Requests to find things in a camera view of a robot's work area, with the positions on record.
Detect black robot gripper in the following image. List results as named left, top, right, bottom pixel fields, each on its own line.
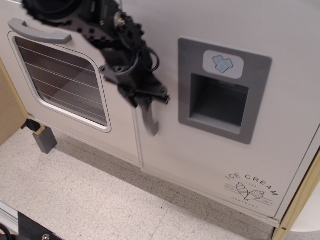
left=99, top=54, right=170, bottom=108

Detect grey fridge door handle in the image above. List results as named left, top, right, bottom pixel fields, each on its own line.
left=140, top=101, right=159, bottom=137

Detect white toy fridge door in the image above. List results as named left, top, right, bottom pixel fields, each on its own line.
left=124, top=0, right=320, bottom=226

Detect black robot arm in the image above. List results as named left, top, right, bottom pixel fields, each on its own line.
left=22, top=0, right=170, bottom=107

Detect grey ice dispenser panel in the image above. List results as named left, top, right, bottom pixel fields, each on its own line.
left=178, top=37, right=273, bottom=145

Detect white toy oven door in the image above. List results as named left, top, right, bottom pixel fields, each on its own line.
left=0, top=0, right=140, bottom=166

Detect grey kitchen leg foot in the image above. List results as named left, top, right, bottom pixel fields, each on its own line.
left=32, top=127, right=58, bottom=154

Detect light wooden left panel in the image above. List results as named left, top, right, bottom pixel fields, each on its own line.
left=0, top=59, right=28, bottom=145

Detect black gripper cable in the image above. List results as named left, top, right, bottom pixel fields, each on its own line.
left=139, top=47, right=160, bottom=74

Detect grey oven door handle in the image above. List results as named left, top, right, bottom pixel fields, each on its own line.
left=8, top=18, right=72, bottom=45

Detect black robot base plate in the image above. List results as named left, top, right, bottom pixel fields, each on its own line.
left=18, top=212, right=63, bottom=240

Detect black red floor cable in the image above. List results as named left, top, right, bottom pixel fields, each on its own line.
left=0, top=222, right=18, bottom=240

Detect wooden kitchen side post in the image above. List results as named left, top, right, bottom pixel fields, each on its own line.
left=271, top=149, right=320, bottom=240

